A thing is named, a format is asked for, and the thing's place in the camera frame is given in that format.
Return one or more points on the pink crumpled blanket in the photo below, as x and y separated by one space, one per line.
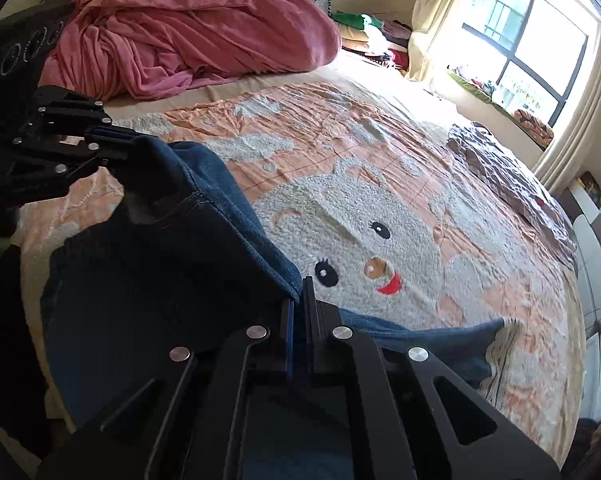
155 49

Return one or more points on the purple-grey crumpled quilt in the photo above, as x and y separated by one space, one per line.
513 182

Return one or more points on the pile of folded clothes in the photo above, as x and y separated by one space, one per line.
384 43

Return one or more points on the cream left curtain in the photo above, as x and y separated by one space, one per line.
434 22

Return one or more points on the cream curtain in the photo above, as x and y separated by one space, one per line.
434 22
577 131

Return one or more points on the window with dark frame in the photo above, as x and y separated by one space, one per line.
523 54

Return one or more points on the peach bunny bedspread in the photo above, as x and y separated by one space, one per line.
364 195

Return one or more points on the cream right curtain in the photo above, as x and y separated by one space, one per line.
577 131

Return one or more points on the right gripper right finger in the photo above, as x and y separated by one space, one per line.
423 405

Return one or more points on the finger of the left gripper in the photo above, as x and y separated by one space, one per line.
48 161
56 110

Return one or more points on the black rhinestone pillow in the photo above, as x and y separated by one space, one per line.
26 39

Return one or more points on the white drawer cabinet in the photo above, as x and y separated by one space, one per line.
587 226

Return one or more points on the blue denim pants lace hem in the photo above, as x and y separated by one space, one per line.
185 240

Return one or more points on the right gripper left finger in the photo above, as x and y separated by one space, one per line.
214 402

